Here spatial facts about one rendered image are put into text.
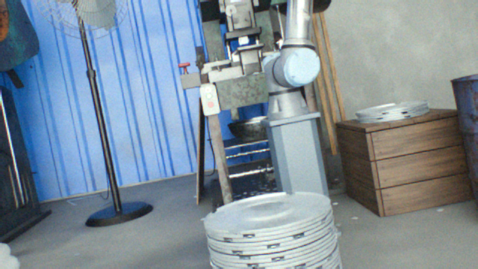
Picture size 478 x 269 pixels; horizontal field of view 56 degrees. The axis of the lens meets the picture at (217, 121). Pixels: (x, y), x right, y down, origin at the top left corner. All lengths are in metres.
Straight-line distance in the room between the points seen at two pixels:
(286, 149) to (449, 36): 2.72
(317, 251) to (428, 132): 1.02
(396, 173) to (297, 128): 0.45
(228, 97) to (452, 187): 1.05
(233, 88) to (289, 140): 0.69
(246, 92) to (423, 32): 2.14
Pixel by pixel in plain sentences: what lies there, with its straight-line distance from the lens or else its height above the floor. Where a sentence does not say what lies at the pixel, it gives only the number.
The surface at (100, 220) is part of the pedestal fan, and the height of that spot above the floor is 0.03.
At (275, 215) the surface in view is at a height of 0.29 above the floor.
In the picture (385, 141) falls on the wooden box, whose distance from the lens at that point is 1.82.
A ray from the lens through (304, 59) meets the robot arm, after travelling 1.50.
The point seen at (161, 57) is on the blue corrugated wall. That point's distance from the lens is 3.61.
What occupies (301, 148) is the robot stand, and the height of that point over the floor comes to 0.34.
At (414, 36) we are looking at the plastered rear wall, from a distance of 4.01.
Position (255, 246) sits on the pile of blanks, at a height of 0.26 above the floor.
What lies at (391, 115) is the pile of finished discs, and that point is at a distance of 1.90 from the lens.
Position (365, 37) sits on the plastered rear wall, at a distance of 3.86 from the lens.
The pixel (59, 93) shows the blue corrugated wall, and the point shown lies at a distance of 3.75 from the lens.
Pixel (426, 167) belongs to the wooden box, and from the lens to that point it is 1.90.
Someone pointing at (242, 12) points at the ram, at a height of 0.97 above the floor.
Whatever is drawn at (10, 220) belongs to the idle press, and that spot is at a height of 0.08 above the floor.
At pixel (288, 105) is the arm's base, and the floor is 0.49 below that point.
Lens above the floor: 0.57
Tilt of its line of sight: 3 degrees down
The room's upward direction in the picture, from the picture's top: 11 degrees counter-clockwise
